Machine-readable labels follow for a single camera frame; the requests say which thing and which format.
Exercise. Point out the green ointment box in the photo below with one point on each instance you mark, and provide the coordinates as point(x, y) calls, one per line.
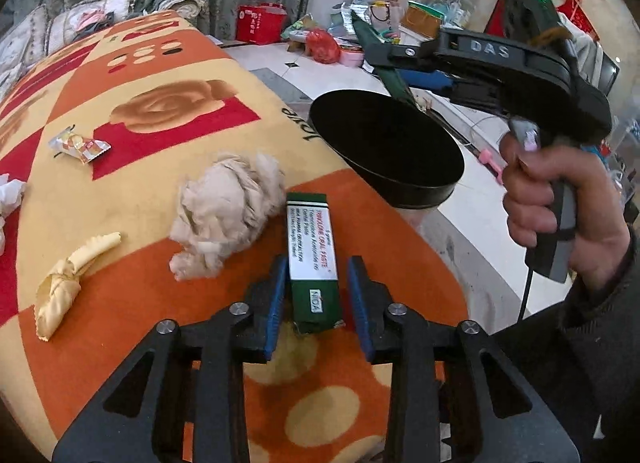
point(315, 303)

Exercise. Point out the floral bolster pillow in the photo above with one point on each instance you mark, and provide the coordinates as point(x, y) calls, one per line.
point(65, 25)

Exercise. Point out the red plastic bag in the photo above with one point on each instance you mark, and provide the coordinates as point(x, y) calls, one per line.
point(324, 45)

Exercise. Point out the red gift bag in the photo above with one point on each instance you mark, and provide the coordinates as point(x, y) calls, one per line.
point(260, 25)

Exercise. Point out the pile of clothes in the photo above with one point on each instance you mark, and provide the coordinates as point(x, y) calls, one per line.
point(92, 19)

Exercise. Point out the crumpled white paper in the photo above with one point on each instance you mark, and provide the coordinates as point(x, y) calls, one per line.
point(11, 193)

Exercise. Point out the black round bin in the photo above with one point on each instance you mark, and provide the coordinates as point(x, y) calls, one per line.
point(390, 143)

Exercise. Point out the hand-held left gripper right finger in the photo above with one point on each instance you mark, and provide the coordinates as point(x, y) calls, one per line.
point(359, 303)

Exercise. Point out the yellow folded cloth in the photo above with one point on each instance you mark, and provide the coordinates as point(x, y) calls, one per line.
point(57, 293)

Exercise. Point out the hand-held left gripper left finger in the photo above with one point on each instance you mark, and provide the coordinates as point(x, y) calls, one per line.
point(275, 303)

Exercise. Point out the person's right forearm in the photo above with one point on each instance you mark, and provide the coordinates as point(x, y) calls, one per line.
point(600, 368)

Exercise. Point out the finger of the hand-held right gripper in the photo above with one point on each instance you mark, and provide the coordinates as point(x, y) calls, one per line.
point(410, 55)
point(425, 79)

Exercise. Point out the white orange candy wrapper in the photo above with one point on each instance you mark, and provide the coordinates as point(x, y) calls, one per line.
point(80, 145)

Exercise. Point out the gold tin box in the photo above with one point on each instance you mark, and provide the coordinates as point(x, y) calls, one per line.
point(422, 20)

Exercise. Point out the person's right hand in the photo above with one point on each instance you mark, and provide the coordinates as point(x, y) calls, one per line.
point(600, 223)

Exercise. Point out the silver foil bag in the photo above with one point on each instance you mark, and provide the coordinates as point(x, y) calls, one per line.
point(345, 18)

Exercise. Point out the pink plastic toy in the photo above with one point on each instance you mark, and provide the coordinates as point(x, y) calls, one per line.
point(492, 165)

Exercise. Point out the crumpled beige paper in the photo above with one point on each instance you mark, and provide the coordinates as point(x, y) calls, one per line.
point(225, 208)

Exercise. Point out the folded patterned bedspread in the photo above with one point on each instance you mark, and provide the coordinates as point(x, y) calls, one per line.
point(182, 5)

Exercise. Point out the pink round box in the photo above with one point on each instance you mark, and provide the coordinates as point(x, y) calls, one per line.
point(352, 55)

